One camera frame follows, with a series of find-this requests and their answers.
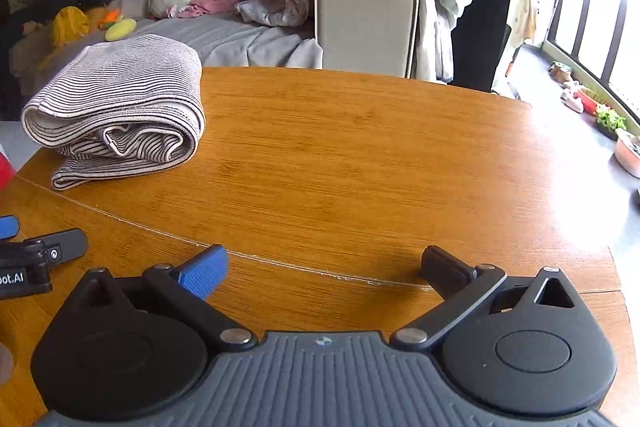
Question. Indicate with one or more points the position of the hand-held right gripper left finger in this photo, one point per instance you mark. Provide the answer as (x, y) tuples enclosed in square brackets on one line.
[(205, 272)]

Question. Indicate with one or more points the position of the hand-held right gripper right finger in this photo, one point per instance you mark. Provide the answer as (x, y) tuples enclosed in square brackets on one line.
[(442, 269)]

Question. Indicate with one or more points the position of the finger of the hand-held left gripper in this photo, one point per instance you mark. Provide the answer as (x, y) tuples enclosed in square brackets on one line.
[(67, 244), (7, 227)]

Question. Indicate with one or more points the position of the beige hanging garment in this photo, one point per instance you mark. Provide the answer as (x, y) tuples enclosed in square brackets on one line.
[(430, 27)]

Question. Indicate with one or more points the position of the grey sofa cover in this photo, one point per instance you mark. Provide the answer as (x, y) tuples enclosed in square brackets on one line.
[(250, 42)]

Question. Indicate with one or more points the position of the pink garment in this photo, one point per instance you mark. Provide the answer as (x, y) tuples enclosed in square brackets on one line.
[(205, 6)]

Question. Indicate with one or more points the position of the green potted plant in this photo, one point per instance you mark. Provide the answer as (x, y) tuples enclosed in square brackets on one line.
[(611, 122)]

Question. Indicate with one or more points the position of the person's left hand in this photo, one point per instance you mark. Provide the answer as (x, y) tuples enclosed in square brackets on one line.
[(5, 362)]

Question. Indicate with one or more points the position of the orange toy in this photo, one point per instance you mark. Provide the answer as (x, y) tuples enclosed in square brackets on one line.
[(111, 19)]

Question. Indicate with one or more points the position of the beige hanging towel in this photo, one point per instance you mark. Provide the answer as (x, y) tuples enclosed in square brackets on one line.
[(524, 17)]

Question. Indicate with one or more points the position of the red plant pot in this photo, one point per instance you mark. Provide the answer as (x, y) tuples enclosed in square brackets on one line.
[(595, 102)]

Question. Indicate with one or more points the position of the striped knit garment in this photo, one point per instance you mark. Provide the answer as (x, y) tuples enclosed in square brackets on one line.
[(120, 97)]

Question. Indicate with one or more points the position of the yellow-green plush toy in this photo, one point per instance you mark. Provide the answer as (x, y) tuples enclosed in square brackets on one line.
[(121, 29)]

